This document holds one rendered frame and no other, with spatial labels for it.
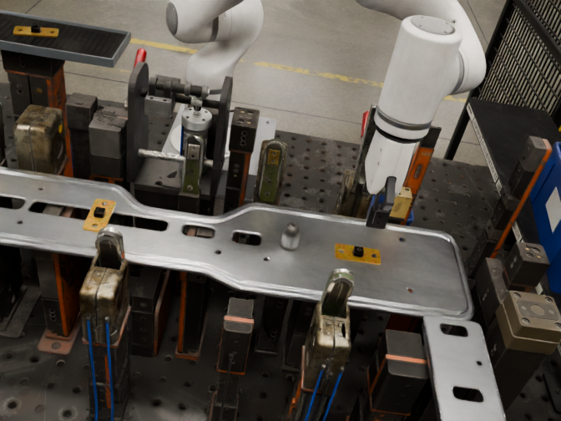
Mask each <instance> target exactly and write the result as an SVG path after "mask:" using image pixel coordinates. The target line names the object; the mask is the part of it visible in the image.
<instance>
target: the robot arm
mask: <svg viewBox="0 0 561 421"><path fill-rule="evenodd" d="M356 2H357V3H358V4H360V5H361V6H363V7H364V8H368V9H371V10H374V11H378V12H380V13H385V14H388V15H390V16H393V17H394V18H397V19H399V20H401V21H402V24H401V27H400V30H399V33H398V36H397V41H396V44H395V47H394V50H393V53H392V58H391V61H390V64H389V67H388V70H387V75H386V78H385V81H384V84H383V87H382V92H381V95H380V98H379V101H378V104H377V109H376V113H375V115H374V121H375V127H376V131H375V134H374V136H373V139H372V141H371V145H370V148H369V150H368V153H367V155H366V161H365V170H366V180H365V183H364V186H363V189H362V191H363V192H365V193H370V194H375V200H374V205H373V206H371V209H370V211H369V214H368V217H367V219H366V227H371V228H377V229H385V227H386V224H387V220H388V218H389V215H390V213H391V211H392V207H393V206H394V199H395V197H397V196H398V195H399V193H400V191H401V188H402V185H403V182H404V180H405V177H406V174H407V170H408V167H409V164H410V161H411V158H412V152H413V150H414V146H415V143H417V142H419V141H420V140H422V138H423V137H424V136H425V135H427V133H428V130H429V129H430V126H431V123H432V120H433V117H434V114H435V112H436V110H437V106H438V105H439V103H440V102H441V101H442V99H444V98H445V97H446V96H448V95H453V94H461V93H465V92H467V91H470V90H472V89H475V88H476V87H477V86H478V85H479V84H480V83H481V82H482V81H483V79H484V77H485V74H486V59H485V56H484V53H483V48H482V46H481V44H480V42H479V40H478V36H477V34H476V33H475V31H474V29H473V26H472V24H471V22H470V20H469V18H468V16H467V14H466V13H465V12H464V10H463V8H462V6H461V5H460V4H459V2H458V1H457V0H356ZM165 17H166V22H167V27H168V30H169V31H170V32H171V34H172V35H173V36H174V37H175V38H176V39H178V40H179V41H180V42H183V43H208V44H206V45H205V46H204V47H203V48H202V49H200V50H199V51H197V52H196V53H194V54H193V55H192V56H191V57H190V58H189V60H188V62H187V65H186V74H185V84H186V83H190V84H192V85H193V86H194V85H199V86H202V87H203V86H204V85H205V86H208V87H209V90H210V94H209V96H208V97H207V98H206V99H212V100H217V101H220V94H221V90H222V86H223V83H224V80H225V76H228V77H233V75H234V70H235V66H236V64H237V63H238V61H239V60H240V58H241V57H242V56H243V55H244V54H245V52H246V51H247V50H248V49H249V48H250V46H251V45H252V44H253V42H254V41H255V40H256V39H257V37H258V35H259V33H260V31H261V28H262V25H263V20H264V11H263V7H262V3H261V1H260V0H169V3H168V7H167V10H166V14H165ZM180 139H181V125H179V126H177V127H176V128H175V129H174V130H173V131H172V133H171V136H170V143H171V146H172V147H173V149H174V150H175V151H176V152H177V153H178V154H179V155H180ZM382 188H386V192H383V191H382ZM380 195H384V196H385V200H384V201H383V203H379V198H380ZM378 203H379V204H378Z"/></svg>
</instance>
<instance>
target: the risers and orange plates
mask: <svg viewBox="0 0 561 421"><path fill-rule="evenodd" d="M171 275H172V270H167V271H166V273H165V276H164V269H160V268H154V267H149V266H142V269H141V272H140V274H139V279H138V281H137V284H136V287H135V289H134V294H133V309H132V312H131V314H132V342H131V355H135V356H141V357H148V358H152V357H153V356H155V357H157V356H158V353H159V347H160V344H161V341H162V337H163V334H164V329H165V325H166V322H167V318H168V315H169V310H170V293H171ZM249 295H250V294H249V293H245V292H238V291H235V298H239V299H245V300H249Z"/></svg>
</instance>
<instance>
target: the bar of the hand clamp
mask: <svg viewBox="0 0 561 421"><path fill-rule="evenodd" d="M376 109H377V104H371V107H370V110H369V114H368V117H367V121H366V127H365V130H364V134H363V137H362V141H361V147H360V150H359V154H358V157H357V161H356V167H355V170H354V180H353V185H352V188H351V191H354V192H355V191H356V185H357V181H358V179H359V175H360V172H361V170H365V161H366V155H367V153H368V150H369V148H370V145H371V141H372V139H373V136H374V134H375V131H376V127H375V121H374V115H375V113H376Z"/></svg>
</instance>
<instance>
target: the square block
mask: <svg viewBox="0 0 561 421"><path fill-rule="evenodd" d="M484 337H485V341H486V344H487V347H488V353H489V357H490V360H491V363H492V366H493V372H494V375H495V378H496V382H497V385H498V391H499V394H500V398H501V400H502V404H503V410H504V412H505V413H506V412H507V411H508V410H509V408H510V407H511V406H512V404H513V402H514V401H515V400H516V398H517V397H518V395H519V394H520V393H521V392H522V391H523V389H524V388H525V386H526V385H527V383H528V382H529V380H530V379H531V378H532V376H533V375H534V373H535V372H536V370H538V368H539V367H540V365H541V364H542V363H543V361H544V360H545V358H546V357H547V356H548V355H550V354H552V353H553V351H554V350H555V348H556V347H557V346H558V345H559V344H560V341H561V316H560V314H559V311H558V308H557V306H556V303H555V301H554V299H553V298H552V297H551V296H545V295H539V294H533V293H527V292H517V291H510V292H509V293H508V294H507V296H506V297H505V298H504V300H502V303H501V305H500V306H499V308H498V309H497V311H496V317H495V318H494V319H493V322H492V323H491V325H490V327H489V329H488V330H487V332H486V333H485V335H484ZM462 400H467V401H473V402H479V403H481V402H482V401H483V395H482V393H481V392H480V391H479V390H477V389H471V388H469V389H468V391H467V392H466V393H465V395H464V397H463V398H462Z"/></svg>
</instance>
